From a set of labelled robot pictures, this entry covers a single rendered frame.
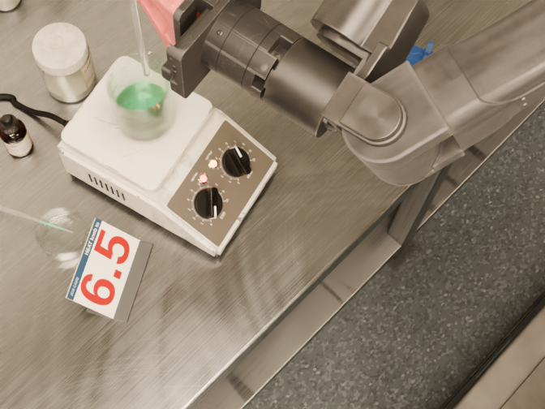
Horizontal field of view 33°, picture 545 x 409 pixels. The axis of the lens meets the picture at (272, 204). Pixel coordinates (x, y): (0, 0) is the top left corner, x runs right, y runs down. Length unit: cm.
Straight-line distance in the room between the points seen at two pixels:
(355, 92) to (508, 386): 86
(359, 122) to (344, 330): 117
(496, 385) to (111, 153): 72
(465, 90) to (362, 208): 43
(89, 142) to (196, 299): 20
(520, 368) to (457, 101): 85
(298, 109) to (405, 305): 116
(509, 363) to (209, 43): 87
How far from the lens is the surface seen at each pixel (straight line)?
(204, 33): 67
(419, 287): 181
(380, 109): 61
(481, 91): 62
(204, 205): 96
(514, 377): 142
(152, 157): 95
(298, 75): 66
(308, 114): 66
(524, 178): 194
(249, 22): 67
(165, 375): 97
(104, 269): 98
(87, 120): 97
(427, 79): 63
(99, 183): 100
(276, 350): 166
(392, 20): 66
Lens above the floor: 170
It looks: 68 degrees down
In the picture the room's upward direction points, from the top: 6 degrees clockwise
